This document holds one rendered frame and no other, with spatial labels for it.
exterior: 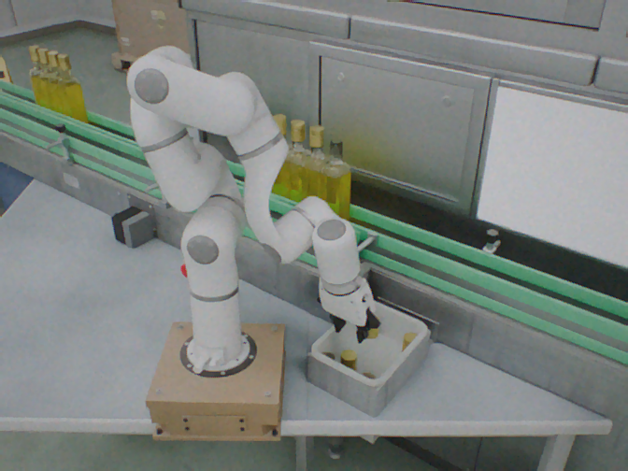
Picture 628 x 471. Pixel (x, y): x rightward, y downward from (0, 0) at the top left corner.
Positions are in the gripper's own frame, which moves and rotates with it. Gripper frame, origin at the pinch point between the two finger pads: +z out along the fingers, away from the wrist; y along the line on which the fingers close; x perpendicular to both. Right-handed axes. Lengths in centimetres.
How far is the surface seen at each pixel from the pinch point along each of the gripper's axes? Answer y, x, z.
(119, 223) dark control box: 80, -3, 8
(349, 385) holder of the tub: -4.5, 8.7, 6.1
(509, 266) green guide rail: -20.9, -30.5, 1.4
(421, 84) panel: 9, -49, -26
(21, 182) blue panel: 154, -9, 24
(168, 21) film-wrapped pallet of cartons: 355, -248, 108
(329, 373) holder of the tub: 0.6, 8.5, 5.8
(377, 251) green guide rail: 7.9, -23.0, 3.5
